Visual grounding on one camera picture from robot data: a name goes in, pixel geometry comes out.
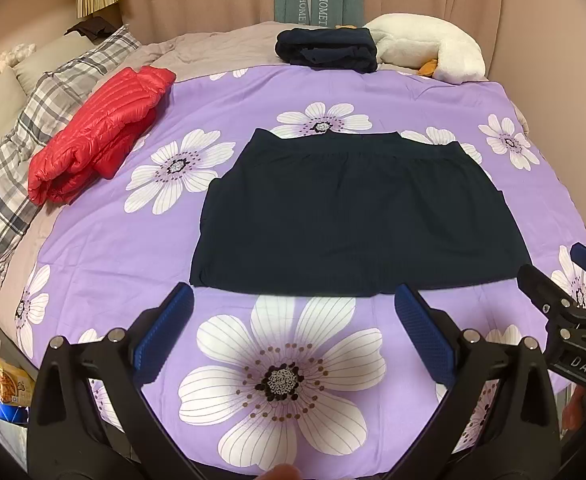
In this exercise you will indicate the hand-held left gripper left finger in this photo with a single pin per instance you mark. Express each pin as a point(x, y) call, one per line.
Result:
point(165, 330)

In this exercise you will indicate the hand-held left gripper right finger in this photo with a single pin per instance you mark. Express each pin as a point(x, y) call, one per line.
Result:
point(423, 335)

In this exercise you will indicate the navy blue pants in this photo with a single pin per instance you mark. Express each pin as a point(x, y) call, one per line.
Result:
point(353, 210)

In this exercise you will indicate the folded navy clothes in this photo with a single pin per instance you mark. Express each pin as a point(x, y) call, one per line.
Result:
point(323, 47)

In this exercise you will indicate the person's right hand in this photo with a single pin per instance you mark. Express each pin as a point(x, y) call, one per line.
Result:
point(572, 407)

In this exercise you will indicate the person's left hand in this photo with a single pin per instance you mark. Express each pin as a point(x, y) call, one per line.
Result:
point(280, 473)

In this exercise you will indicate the yellow snack packet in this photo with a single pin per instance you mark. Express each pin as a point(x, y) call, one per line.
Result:
point(10, 380)

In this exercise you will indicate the blue box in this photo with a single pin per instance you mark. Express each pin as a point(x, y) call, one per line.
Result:
point(3, 412)

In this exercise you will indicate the red down jacket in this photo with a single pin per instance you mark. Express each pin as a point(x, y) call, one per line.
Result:
point(98, 125)

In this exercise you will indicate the white plush goose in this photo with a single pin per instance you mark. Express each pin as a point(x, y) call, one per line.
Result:
point(448, 45)

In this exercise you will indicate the grey plaid pillow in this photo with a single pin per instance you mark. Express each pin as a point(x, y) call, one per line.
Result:
point(48, 95)

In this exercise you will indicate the purple floral blanket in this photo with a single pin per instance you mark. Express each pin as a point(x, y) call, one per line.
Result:
point(273, 90)

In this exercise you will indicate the dark brown cloth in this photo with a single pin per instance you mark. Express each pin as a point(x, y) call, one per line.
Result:
point(93, 27)

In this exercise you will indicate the white fluffy toy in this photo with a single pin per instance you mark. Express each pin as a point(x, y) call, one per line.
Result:
point(8, 55)

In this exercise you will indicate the beige headboard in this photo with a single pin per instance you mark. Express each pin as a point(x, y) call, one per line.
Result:
point(33, 20)

